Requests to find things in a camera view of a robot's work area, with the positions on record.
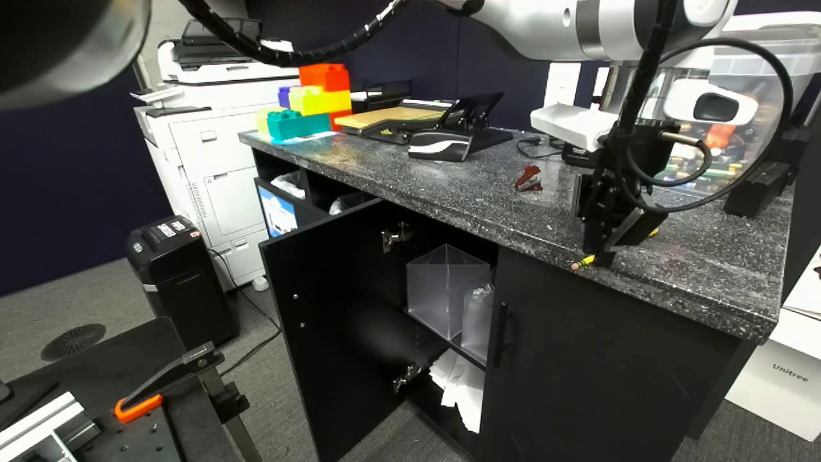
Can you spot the blurred grey round object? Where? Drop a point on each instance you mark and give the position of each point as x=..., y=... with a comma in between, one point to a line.
x=65, y=42

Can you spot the white flat box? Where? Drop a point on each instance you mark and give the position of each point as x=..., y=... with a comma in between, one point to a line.
x=569, y=123

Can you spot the teal toy block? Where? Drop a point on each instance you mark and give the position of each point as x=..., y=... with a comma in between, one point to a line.
x=296, y=127

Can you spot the wooden board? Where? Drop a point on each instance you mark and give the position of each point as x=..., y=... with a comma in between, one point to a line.
x=389, y=117

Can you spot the black power brick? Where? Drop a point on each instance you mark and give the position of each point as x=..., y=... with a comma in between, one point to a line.
x=760, y=187

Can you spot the black open cabinet door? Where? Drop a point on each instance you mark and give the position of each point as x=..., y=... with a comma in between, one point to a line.
x=325, y=323

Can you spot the yellow toy block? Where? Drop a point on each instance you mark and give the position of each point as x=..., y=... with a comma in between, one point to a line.
x=321, y=101

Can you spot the white device with dark lens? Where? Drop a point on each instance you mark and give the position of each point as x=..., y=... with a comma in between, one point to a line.
x=709, y=102

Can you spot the clear plastic box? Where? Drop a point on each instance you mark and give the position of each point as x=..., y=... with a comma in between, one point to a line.
x=446, y=290

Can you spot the black cart platform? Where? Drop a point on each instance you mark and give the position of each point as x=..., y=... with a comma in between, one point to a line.
x=105, y=359

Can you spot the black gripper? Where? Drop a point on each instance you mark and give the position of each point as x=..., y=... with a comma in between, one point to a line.
x=611, y=187

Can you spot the white plastic bottle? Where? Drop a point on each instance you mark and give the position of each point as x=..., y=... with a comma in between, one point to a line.
x=477, y=323

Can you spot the white cardboard box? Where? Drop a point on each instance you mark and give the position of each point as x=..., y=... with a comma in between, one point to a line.
x=779, y=387

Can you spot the black stapler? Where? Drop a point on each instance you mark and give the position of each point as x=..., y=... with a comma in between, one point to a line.
x=463, y=128

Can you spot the purple toy block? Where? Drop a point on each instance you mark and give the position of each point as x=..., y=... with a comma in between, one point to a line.
x=284, y=96

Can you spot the yellow pencil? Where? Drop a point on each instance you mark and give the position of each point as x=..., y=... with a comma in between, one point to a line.
x=583, y=260

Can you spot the black perforated breadboard plate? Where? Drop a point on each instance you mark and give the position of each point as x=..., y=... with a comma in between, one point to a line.
x=129, y=437

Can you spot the black paper shredder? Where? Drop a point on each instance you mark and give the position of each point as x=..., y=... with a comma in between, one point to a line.
x=182, y=283

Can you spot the white aluminium rail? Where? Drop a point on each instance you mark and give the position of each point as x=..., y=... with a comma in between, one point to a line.
x=35, y=427

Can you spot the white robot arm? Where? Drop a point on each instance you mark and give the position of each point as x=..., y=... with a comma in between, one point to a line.
x=592, y=27

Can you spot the black clamp with orange grip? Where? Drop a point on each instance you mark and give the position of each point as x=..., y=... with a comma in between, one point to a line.
x=164, y=385

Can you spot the orange toy block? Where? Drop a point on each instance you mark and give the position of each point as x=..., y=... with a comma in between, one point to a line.
x=325, y=78

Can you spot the white crumpled paper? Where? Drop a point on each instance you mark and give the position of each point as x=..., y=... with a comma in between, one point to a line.
x=457, y=387

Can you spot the white office printer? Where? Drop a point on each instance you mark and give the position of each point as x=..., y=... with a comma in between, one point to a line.
x=207, y=163

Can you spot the black cabinet with granite counter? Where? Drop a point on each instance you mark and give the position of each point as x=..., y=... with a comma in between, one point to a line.
x=478, y=196

